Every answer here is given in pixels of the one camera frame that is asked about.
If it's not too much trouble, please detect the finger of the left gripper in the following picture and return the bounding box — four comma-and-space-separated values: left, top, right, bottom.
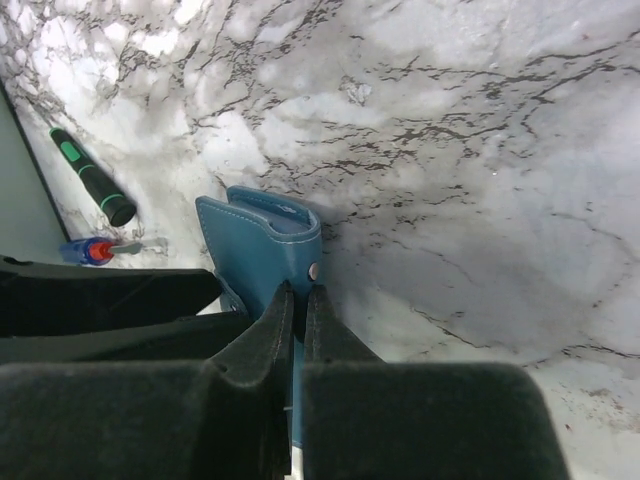
1, 312, 248, 364
1, 256, 222, 337

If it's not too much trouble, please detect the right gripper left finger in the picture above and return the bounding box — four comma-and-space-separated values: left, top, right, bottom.
1, 285, 294, 479

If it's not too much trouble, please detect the black green screwdriver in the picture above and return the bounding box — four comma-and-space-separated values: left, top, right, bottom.
49, 127, 137, 227

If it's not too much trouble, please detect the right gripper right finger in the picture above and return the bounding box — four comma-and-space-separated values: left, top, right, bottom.
302, 286, 569, 479

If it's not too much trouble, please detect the teal leather card holder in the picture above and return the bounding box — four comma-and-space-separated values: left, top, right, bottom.
195, 185, 323, 448

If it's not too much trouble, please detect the blue red screwdriver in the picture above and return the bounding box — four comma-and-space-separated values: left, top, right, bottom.
58, 237, 168, 266

